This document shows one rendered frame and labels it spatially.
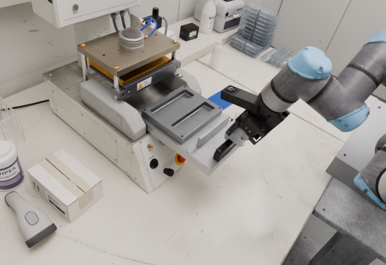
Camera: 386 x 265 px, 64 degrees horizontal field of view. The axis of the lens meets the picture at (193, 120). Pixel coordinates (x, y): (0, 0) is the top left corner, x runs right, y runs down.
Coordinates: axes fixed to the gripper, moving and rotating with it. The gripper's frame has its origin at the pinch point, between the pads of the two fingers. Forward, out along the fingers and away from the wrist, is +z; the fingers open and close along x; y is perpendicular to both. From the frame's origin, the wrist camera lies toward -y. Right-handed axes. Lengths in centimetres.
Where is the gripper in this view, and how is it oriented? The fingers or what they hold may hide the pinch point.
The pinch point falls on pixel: (226, 134)
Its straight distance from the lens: 89.3
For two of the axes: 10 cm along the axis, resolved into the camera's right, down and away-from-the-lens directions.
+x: 6.2, -4.5, 6.4
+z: -4.0, 5.2, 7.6
